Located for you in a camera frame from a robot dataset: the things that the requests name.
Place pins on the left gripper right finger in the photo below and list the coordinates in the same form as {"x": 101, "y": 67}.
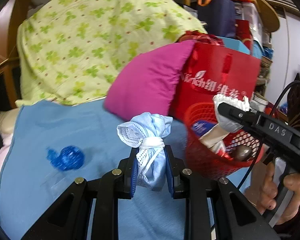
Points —
{"x": 213, "y": 205}

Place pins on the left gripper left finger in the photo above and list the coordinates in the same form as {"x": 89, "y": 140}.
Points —
{"x": 89, "y": 209}

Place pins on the white tissue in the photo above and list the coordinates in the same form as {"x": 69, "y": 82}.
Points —
{"x": 229, "y": 111}

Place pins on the blue plastic bag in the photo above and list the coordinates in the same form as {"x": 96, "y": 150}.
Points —
{"x": 69, "y": 158}

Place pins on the knotted blue face mask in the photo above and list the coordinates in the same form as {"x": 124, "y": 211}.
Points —
{"x": 146, "y": 132}

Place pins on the person's right hand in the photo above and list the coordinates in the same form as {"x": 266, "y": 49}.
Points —
{"x": 268, "y": 192}

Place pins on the red plastic mesh basket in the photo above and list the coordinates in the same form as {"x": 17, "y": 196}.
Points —
{"x": 202, "y": 160}

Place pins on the blue bed blanket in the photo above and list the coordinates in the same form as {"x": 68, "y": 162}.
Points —
{"x": 29, "y": 184}

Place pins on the red gift bag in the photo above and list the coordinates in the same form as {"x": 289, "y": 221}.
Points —
{"x": 212, "y": 70}

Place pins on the white mattress sheet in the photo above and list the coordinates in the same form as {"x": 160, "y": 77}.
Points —
{"x": 7, "y": 123}

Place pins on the navy blue bag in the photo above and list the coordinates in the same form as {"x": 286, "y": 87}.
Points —
{"x": 219, "y": 16}

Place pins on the magenta pillow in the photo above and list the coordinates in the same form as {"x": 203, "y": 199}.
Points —
{"x": 148, "y": 82}

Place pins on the green clover quilt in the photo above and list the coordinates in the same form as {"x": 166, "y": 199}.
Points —
{"x": 71, "y": 51}

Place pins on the wooden bed frame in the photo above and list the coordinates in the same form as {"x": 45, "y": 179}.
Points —
{"x": 11, "y": 16}

